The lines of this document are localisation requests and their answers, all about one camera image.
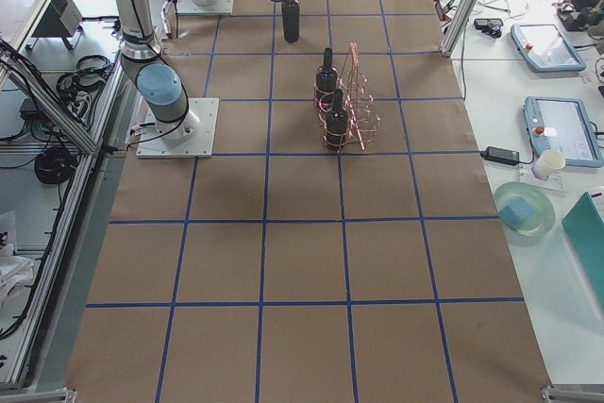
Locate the aluminium frame post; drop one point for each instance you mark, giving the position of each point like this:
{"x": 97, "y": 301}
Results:
{"x": 464, "y": 2}

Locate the white paper cup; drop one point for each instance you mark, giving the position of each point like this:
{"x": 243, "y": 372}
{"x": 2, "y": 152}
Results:
{"x": 548, "y": 163}

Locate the blue sponge block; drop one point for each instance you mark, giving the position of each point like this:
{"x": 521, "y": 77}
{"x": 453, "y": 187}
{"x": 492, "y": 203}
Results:
{"x": 516, "y": 211}

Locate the crumpled white cloth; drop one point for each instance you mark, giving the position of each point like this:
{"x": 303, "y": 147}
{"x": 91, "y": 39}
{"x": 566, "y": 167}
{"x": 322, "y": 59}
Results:
{"x": 17, "y": 272}

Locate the dark wine bottle in basket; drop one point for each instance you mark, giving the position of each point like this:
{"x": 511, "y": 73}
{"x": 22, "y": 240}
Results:
{"x": 325, "y": 81}

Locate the blue teach pendant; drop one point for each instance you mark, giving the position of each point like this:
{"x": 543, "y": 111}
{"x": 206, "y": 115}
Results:
{"x": 546, "y": 48}
{"x": 563, "y": 125}

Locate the green glass bowl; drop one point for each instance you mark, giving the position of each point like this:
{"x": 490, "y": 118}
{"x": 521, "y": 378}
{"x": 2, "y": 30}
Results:
{"x": 544, "y": 217}

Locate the teal folder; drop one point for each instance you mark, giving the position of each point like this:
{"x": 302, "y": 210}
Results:
{"x": 583, "y": 227}

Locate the dark wine bottle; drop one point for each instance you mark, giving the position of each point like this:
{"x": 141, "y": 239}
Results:
{"x": 290, "y": 15}
{"x": 325, "y": 81}

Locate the black power adapter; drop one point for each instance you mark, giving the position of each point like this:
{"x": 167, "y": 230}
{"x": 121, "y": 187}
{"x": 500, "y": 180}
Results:
{"x": 500, "y": 155}

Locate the grey electronics box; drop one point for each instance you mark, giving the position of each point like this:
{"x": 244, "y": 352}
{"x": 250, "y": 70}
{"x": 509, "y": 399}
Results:
{"x": 61, "y": 19}

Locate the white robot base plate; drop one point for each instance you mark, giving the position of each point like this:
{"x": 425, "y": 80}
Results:
{"x": 194, "y": 137}

